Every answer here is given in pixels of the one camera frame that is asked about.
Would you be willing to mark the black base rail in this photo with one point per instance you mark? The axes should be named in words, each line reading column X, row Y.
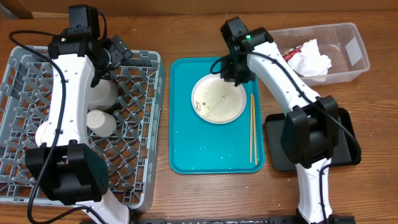
column 289, row 219

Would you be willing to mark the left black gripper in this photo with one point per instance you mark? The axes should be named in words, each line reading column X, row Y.
column 119, row 51

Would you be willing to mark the small white round plate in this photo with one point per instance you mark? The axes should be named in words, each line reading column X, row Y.
column 39, row 135

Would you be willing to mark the clear plastic waste bin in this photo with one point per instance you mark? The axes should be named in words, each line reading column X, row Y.
column 342, row 43

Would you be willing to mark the teal plastic serving tray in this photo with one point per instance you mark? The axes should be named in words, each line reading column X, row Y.
column 199, row 147

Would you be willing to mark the white napkin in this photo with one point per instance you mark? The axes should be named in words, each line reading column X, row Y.
column 310, row 62

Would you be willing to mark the grey round bowl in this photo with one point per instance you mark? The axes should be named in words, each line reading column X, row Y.
column 102, row 96

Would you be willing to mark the white paper cup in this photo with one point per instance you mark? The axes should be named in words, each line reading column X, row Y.
column 101, row 123

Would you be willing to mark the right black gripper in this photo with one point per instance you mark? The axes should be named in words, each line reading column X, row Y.
column 247, row 75

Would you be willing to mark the grey plastic dish rack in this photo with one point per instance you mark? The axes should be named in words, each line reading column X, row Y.
column 130, row 152

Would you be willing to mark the large white plate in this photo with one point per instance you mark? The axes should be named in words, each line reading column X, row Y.
column 217, row 101

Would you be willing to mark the red sauce packet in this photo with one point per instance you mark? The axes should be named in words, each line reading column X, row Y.
column 288, row 54

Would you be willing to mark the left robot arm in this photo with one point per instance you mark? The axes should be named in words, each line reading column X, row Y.
column 65, row 168

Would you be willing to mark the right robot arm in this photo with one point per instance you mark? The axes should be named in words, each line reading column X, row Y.
column 310, row 130

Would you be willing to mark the black plastic tray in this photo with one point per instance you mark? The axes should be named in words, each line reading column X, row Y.
column 347, row 152

